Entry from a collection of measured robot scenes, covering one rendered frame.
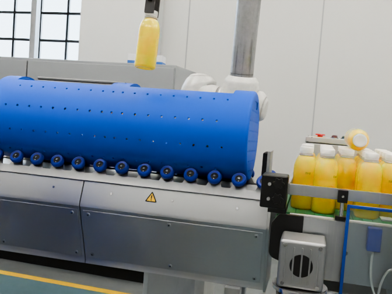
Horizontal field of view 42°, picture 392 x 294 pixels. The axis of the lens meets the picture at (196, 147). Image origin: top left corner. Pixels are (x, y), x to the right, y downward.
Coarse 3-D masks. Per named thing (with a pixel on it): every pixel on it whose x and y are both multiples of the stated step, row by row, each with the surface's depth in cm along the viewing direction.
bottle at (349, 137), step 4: (352, 128) 164; (356, 128) 160; (348, 132) 159; (352, 132) 153; (356, 132) 152; (360, 132) 152; (364, 132) 152; (344, 136) 166; (348, 136) 155; (352, 136) 152; (368, 136) 152; (348, 140) 154; (352, 140) 152; (368, 140) 152; (348, 144) 155; (352, 144) 152; (368, 144) 153; (352, 148) 154; (356, 148) 153; (360, 148) 152; (364, 148) 153
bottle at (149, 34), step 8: (152, 16) 155; (144, 24) 154; (152, 24) 154; (144, 32) 154; (152, 32) 154; (144, 40) 154; (152, 40) 154; (136, 48) 156; (144, 48) 154; (152, 48) 154; (136, 56) 155; (144, 56) 154; (152, 56) 154; (136, 64) 154; (144, 64) 154; (152, 64) 155
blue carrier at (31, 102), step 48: (0, 96) 167; (48, 96) 163; (96, 96) 160; (144, 96) 158; (192, 96) 155; (240, 96) 153; (0, 144) 170; (48, 144) 164; (96, 144) 159; (144, 144) 155; (192, 144) 152; (240, 144) 147
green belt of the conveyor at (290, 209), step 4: (288, 196) 169; (288, 200) 159; (288, 204) 154; (288, 208) 145; (292, 208) 146; (288, 212) 139; (292, 212) 139; (296, 212) 140; (300, 212) 140; (304, 212) 141; (308, 212) 141; (312, 212) 142; (336, 212) 144; (344, 212) 145; (328, 216) 137; (332, 216) 138
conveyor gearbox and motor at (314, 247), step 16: (288, 240) 124; (304, 240) 125; (320, 240) 126; (288, 256) 124; (304, 256) 123; (320, 256) 122; (288, 272) 124; (304, 272) 123; (320, 272) 123; (288, 288) 125; (304, 288) 124; (320, 288) 123
